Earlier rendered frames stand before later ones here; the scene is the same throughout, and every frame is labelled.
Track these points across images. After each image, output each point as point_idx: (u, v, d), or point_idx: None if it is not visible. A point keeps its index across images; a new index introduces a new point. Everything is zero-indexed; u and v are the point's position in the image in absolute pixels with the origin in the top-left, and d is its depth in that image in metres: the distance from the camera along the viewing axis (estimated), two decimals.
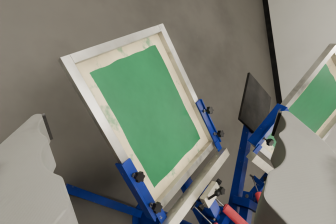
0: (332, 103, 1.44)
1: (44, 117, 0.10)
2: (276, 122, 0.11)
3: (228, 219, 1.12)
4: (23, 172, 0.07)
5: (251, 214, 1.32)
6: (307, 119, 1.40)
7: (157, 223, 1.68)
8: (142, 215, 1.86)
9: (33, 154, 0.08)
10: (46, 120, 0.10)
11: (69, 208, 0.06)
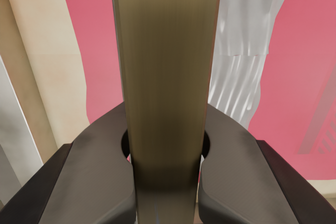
0: None
1: None
2: None
3: None
4: (105, 149, 0.08)
5: None
6: None
7: None
8: None
9: (116, 136, 0.09)
10: None
11: (130, 197, 0.07)
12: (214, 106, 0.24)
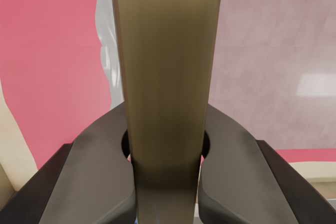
0: None
1: None
2: None
3: None
4: (105, 149, 0.08)
5: None
6: None
7: None
8: None
9: (116, 136, 0.09)
10: None
11: (131, 197, 0.07)
12: (120, 95, 0.27)
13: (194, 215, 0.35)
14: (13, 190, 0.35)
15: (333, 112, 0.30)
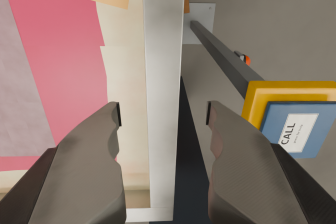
0: None
1: (117, 105, 0.12)
2: (208, 112, 0.12)
3: None
4: (92, 152, 0.08)
5: None
6: None
7: None
8: None
9: (103, 137, 0.09)
10: (119, 108, 0.12)
11: (120, 197, 0.07)
12: None
13: None
14: None
15: (3, 117, 0.28)
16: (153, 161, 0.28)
